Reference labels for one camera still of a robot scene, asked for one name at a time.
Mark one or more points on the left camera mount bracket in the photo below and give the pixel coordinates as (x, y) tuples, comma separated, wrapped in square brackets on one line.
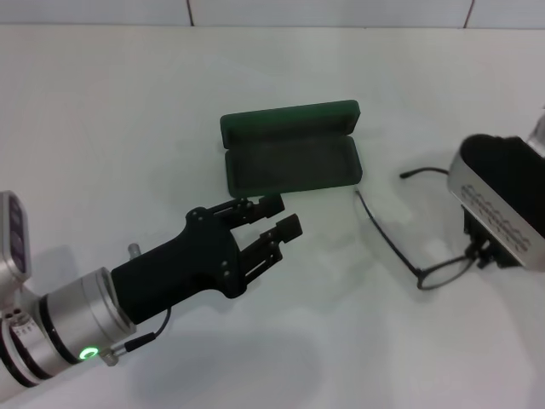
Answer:
[(17, 298)]

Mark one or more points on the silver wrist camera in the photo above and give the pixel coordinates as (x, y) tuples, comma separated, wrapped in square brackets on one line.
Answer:
[(489, 191), (17, 238)]

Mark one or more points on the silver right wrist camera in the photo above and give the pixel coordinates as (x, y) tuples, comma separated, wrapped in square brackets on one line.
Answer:
[(489, 191)]

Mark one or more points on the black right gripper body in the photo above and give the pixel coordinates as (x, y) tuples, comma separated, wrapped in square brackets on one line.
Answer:
[(470, 223)]

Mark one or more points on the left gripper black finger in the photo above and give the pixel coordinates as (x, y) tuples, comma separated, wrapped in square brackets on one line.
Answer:
[(255, 209), (287, 230)]

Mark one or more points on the black glasses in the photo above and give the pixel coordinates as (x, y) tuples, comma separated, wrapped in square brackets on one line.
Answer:
[(419, 274)]

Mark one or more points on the green glasses case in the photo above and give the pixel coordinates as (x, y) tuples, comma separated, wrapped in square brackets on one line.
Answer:
[(294, 170)]

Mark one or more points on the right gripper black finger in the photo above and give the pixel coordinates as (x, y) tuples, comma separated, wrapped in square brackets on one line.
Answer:
[(487, 260), (473, 249)]

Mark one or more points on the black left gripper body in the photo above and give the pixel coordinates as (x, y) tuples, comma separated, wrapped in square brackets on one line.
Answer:
[(183, 268)]

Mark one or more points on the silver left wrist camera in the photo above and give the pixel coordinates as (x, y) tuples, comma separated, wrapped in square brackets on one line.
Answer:
[(17, 238)]

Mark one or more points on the silver connector pin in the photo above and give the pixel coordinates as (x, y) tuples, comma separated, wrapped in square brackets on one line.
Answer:
[(134, 250)]

